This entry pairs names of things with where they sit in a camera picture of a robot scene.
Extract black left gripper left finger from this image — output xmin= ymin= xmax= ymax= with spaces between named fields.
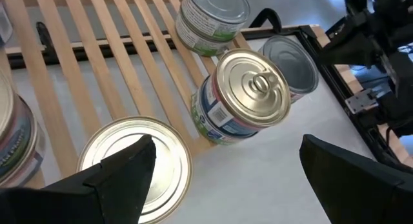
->
xmin=0 ymin=133 xmax=158 ymax=224

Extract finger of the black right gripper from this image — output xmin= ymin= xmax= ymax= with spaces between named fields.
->
xmin=317 ymin=32 xmax=385 ymax=68

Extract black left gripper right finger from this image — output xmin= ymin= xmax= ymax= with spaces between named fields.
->
xmin=299 ymin=134 xmax=413 ymax=224

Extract green label tuna can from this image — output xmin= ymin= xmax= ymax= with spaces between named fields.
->
xmin=190 ymin=88 xmax=259 ymax=147
xmin=179 ymin=0 xmax=252 ymax=43
xmin=76 ymin=116 xmax=194 ymax=224
xmin=257 ymin=34 xmax=320 ymax=105
xmin=175 ymin=10 xmax=239 ymax=58

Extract pink blue label salmon can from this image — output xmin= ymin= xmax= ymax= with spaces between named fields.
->
xmin=0 ymin=68 xmax=46 ymax=188
xmin=198 ymin=48 xmax=292 ymax=137

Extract light wooden slatted shelf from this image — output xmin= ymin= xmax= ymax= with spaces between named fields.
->
xmin=0 ymin=0 xmax=259 ymax=189

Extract black table clamp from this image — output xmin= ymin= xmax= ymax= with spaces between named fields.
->
xmin=248 ymin=7 xmax=283 ymax=36

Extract grey metal bracket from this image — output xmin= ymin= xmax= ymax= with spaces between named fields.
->
xmin=344 ymin=88 xmax=385 ymax=115

